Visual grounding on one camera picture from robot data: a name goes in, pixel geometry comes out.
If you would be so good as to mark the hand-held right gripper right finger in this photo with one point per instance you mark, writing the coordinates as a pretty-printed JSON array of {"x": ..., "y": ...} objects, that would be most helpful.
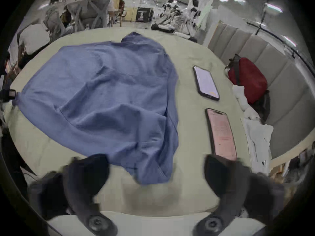
[{"x": 230, "y": 183}]

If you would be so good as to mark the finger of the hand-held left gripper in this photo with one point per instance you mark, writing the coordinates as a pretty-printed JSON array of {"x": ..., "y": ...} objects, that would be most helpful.
[{"x": 7, "y": 95}]

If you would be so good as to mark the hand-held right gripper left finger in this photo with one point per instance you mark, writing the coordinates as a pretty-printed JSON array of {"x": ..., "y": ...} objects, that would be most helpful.
[{"x": 81, "y": 183}]

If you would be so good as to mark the blue shirt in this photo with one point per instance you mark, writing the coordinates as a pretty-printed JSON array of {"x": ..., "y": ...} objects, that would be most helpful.
[{"x": 108, "y": 102}]

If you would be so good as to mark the black phone with pink screen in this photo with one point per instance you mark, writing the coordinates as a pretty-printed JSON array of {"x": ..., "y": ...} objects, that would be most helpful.
[{"x": 221, "y": 134}]

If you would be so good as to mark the white paper sheet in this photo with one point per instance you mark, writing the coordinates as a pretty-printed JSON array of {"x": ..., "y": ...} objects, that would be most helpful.
[{"x": 258, "y": 141}]

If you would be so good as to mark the bed with pale green sheet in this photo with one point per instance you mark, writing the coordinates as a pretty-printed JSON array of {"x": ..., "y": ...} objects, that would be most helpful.
[{"x": 192, "y": 141}]

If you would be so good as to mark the white crumpled cloth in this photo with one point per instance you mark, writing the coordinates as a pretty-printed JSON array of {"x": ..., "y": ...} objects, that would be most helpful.
[{"x": 244, "y": 102}]

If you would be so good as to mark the black phone with white screen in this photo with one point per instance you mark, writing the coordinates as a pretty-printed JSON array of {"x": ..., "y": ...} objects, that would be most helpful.
[{"x": 206, "y": 82}]

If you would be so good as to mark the red bag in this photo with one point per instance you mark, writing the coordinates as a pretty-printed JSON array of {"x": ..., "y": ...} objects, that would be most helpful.
[{"x": 247, "y": 79}]

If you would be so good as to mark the grey padded headboard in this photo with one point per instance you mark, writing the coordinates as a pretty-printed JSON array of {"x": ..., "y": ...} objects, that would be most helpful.
[{"x": 273, "y": 75}]

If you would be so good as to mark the grey office chair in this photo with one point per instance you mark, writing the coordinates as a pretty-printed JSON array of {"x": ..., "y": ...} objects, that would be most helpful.
[{"x": 88, "y": 10}]

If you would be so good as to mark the white robot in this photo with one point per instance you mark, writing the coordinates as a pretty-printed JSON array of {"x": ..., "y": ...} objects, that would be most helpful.
[{"x": 178, "y": 15}]

